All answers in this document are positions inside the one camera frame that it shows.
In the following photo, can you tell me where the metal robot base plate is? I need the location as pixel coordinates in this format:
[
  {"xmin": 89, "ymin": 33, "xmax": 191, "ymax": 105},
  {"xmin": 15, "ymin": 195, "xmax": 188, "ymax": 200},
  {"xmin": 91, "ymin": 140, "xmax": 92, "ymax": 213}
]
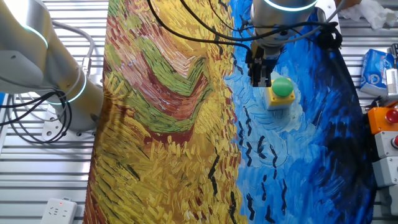
[{"xmin": 41, "ymin": 104, "xmax": 98, "ymax": 141}]

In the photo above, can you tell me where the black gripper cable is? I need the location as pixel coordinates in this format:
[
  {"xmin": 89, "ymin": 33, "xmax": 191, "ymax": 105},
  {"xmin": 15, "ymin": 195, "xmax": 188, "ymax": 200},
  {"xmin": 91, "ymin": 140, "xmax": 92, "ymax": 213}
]
[{"xmin": 146, "ymin": 0, "xmax": 254, "ymax": 54}]

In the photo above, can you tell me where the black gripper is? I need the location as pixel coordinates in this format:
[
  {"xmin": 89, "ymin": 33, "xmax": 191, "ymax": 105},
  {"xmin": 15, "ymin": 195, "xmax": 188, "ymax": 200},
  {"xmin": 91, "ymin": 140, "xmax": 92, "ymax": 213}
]
[{"xmin": 244, "ymin": 40, "xmax": 282, "ymax": 88}]

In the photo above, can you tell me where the white crumpled tissue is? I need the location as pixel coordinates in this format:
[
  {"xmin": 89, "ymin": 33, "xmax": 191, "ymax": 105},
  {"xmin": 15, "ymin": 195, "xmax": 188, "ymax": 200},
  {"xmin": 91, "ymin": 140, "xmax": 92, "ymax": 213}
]
[{"xmin": 338, "ymin": 0, "xmax": 398, "ymax": 32}]

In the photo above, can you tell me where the silver depth camera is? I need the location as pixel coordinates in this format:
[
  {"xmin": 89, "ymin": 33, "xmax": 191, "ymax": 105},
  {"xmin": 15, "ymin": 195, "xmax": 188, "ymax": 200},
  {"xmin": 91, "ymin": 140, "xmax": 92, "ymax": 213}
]
[{"xmin": 385, "ymin": 67, "xmax": 398, "ymax": 98}]

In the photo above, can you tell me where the brown object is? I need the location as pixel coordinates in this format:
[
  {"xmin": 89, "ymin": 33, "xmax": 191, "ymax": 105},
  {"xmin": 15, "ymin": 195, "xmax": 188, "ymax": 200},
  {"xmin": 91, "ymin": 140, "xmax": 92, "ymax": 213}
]
[{"xmin": 334, "ymin": 0, "xmax": 363, "ymax": 10}]

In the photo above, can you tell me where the painted wheatfield print cloth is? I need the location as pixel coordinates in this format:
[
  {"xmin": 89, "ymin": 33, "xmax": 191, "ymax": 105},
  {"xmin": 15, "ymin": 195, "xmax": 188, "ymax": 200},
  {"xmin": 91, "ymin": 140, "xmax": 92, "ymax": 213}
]
[{"xmin": 82, "ymin": 0, "xmax": 379, "ymax": 224}]

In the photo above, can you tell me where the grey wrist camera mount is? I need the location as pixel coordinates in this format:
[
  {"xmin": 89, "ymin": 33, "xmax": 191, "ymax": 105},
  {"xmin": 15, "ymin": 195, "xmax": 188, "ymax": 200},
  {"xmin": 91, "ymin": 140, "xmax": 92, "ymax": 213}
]
[{"xmin": 314, "ymin": 0, "xmax": 342, "ymax": 32}]

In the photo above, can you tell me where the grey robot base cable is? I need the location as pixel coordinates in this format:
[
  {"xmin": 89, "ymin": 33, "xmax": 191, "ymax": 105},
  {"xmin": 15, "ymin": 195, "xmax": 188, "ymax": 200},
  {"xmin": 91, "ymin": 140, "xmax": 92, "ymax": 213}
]
[{"xmin": 51, "ymin": 19, "xmax": 96, "ymax": 77}]

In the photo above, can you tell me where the blue tissue pack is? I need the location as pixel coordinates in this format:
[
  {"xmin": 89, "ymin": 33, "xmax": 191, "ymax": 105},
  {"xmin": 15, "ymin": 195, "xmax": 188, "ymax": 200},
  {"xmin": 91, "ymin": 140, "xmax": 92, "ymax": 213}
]
[{"xmin": 359, "ymin": 48, "xmax": 396, "ymax": 96}]

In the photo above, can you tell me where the black base cable bundle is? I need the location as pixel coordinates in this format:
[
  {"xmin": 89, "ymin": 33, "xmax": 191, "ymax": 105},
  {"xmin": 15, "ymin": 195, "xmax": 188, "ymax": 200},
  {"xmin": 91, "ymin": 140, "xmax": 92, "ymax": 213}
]
[{"xmin": 0, "ymin": 89, "xmax": 73, "ymax": 145}]

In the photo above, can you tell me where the grey box red mushroom button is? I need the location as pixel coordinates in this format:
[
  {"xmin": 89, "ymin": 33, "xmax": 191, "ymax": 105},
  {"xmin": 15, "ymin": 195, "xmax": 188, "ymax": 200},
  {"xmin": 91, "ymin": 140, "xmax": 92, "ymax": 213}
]
[{"xmin": 374, "ymin": 130, "xmax": 398, "ymax": 160}]

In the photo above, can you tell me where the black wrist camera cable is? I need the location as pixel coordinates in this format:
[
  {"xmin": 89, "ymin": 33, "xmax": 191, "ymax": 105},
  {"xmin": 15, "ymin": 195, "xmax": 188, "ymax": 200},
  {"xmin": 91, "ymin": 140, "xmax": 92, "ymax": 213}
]
[{"xmin": 179, "ymin": 0, "xmax": 343, "ymax": 52}]

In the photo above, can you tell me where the orange box red button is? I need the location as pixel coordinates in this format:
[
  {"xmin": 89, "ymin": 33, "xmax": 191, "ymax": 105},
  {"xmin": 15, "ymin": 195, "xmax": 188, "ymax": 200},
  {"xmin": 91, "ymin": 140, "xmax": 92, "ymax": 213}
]
[{"xmin": 367, "ymin": 106, "xmax": 398, "ymax": 135}]

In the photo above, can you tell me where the grey box green button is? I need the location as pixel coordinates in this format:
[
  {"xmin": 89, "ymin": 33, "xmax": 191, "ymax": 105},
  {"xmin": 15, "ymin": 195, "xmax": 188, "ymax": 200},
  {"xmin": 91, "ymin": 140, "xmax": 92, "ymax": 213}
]
[{"xmin": 372, "ymin": 156, "xmax": 398, "ymax": 189}]

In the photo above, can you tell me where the white power strip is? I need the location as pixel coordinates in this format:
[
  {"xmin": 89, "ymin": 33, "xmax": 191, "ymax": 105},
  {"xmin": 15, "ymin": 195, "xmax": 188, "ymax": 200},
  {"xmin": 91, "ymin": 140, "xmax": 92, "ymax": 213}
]
[{"xmin": 39, "ymin": 197, "xmax": 78, "ymax": 224}]

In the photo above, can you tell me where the green button yellow box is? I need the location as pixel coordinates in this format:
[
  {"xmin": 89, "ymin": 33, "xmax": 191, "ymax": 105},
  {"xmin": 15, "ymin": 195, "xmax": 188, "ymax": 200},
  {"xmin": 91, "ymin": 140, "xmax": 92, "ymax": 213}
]
[{"xmin": 263, "ymin": 77, "xmax": 297, "ymax": 111}]

